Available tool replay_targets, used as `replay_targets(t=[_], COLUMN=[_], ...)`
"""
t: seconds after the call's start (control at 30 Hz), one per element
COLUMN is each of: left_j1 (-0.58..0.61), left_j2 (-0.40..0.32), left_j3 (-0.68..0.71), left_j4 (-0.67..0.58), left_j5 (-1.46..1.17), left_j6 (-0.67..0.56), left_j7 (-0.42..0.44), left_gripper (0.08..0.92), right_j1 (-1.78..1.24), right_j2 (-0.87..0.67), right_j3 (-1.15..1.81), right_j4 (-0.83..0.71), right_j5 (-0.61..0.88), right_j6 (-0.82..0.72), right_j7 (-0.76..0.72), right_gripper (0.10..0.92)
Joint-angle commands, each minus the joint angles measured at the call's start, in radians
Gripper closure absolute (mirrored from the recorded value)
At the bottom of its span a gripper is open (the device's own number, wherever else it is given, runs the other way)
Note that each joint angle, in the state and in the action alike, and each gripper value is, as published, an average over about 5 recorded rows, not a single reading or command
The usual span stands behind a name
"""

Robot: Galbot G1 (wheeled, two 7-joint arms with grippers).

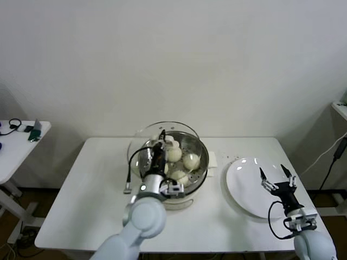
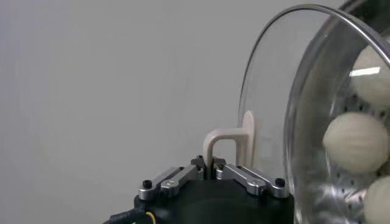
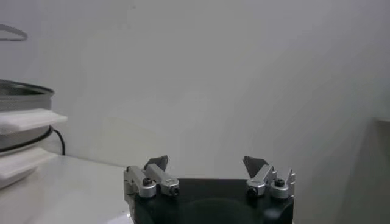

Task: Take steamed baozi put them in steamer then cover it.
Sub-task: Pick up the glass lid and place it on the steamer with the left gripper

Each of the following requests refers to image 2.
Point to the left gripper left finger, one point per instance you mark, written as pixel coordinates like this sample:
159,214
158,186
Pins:
176,181

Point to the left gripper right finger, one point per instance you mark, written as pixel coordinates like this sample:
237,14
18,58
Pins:
243,178

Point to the round glass pot lid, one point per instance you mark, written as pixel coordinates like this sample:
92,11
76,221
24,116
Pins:
274,91

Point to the white steamed baozi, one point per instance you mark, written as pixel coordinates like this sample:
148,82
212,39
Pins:
379,204
355,143
371,85

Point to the perforated steel steamer basket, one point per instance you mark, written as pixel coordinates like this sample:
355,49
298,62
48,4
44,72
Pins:
335,198

